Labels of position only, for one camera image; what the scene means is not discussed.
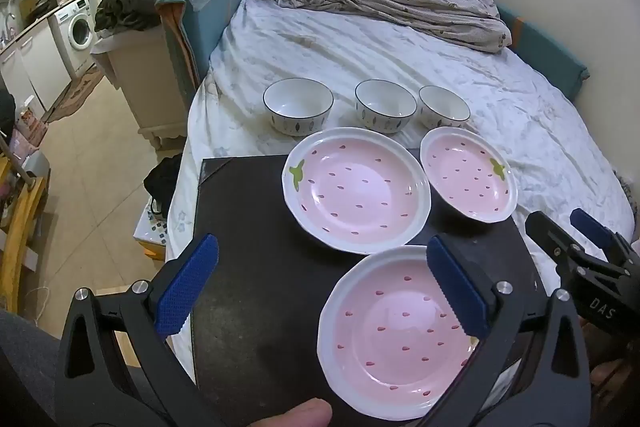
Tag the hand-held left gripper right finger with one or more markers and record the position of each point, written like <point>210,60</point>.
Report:
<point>457,287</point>

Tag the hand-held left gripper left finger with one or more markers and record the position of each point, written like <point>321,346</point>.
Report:
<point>187,287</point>

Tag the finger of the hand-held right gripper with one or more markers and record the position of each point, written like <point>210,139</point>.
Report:
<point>592,227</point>
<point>552,239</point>

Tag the pink strawberry plate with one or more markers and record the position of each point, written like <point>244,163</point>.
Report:
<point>467,182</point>
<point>395,347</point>
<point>350,192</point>

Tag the white bowl with leaf print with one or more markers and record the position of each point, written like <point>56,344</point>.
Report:
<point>445,107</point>
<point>385,99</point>
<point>295,99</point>

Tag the person's left hand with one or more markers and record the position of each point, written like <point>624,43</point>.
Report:
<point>290,414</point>

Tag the black mat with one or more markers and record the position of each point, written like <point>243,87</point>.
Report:
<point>250,257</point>

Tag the black bag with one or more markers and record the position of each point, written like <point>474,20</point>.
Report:
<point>162,184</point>

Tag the yellow wooden chair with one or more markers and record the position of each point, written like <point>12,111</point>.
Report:
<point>22,217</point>

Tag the person's leg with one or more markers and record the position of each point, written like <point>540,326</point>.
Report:
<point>22,367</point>

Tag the white dresser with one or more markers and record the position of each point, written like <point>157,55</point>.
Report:
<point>145,82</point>

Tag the patterned floor rug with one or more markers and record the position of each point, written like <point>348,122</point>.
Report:
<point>75,94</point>

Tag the white bed sheet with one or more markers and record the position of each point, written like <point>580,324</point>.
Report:
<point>375,52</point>

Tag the white kitchen cabinets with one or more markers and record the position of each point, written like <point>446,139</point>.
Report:
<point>35,62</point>

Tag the white washing machine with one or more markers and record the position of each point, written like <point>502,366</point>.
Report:
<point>77,27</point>

